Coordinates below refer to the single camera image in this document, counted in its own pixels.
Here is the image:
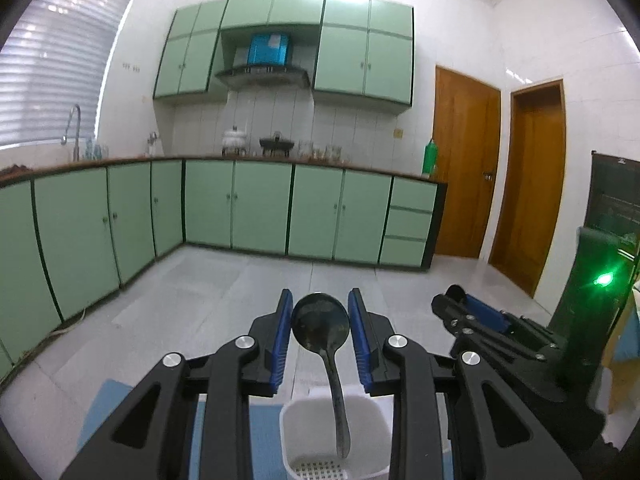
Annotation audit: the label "black wok with lid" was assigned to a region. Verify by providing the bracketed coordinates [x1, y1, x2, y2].
[259, 131, 295, 157]

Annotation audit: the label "wooden door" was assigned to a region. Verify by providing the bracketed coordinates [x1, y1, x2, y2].
[489, 79, 566, 296]
[433, 66, 501, 259]

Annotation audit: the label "white twin utensil holder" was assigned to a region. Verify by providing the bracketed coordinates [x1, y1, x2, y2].
[279, 385, 394, 480]

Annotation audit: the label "black plastic spoon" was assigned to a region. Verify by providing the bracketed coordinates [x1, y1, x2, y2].
[291, 292, 352, 460]

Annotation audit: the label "green bottle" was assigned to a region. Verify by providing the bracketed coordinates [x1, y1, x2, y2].
[422, 139, 438, 177]

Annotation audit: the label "blue table mat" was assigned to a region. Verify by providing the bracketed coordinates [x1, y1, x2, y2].
[75, 378, 457, 480]

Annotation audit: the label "black range hood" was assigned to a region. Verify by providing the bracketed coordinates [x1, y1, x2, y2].
[215, 64, 310, 91]

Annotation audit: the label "white window blinds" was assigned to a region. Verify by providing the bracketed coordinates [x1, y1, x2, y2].
[1, 0, 132, 146]

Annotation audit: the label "white cooking pot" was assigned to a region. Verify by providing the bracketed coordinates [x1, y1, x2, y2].
[221, 126, 247, 156]

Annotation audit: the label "chrome sink faucet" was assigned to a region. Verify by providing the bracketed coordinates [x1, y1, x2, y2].
[60, 103, 84, 163]

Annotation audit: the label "right wooden door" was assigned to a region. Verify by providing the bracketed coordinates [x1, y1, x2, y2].
[489, 79, 566, 296]

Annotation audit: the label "blue box above hood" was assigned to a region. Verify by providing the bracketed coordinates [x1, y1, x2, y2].
[247, 32, 290, 66]

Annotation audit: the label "left wooden door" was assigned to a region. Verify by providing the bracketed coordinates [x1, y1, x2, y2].
[433, 66, 501, 259]

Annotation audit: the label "green lower kitchen cabinets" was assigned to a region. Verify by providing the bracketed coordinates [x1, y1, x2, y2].
[1, 157, 447, 370]

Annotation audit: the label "dark glass display cabinet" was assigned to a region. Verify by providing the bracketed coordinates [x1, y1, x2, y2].
[585, 151, 640, 246]

